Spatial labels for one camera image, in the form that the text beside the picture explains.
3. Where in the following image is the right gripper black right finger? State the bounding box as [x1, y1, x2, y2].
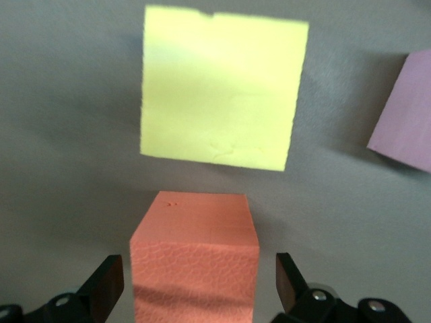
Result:
[274, 252, 418, 323]

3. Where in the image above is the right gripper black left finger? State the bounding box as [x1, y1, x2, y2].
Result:
[0, 254, 125, 323]

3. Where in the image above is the brown paper table cover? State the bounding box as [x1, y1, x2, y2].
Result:
[0, 0, 431, 323]

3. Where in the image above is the pink foam cube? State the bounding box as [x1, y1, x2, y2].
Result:
[366, 48, 431, 174]

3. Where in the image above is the yellow foam cube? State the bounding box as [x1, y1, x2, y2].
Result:
[139, 3, 310, 173]

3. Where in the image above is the orange foam cube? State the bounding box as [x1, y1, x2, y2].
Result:
[129, 190, 260, 323]

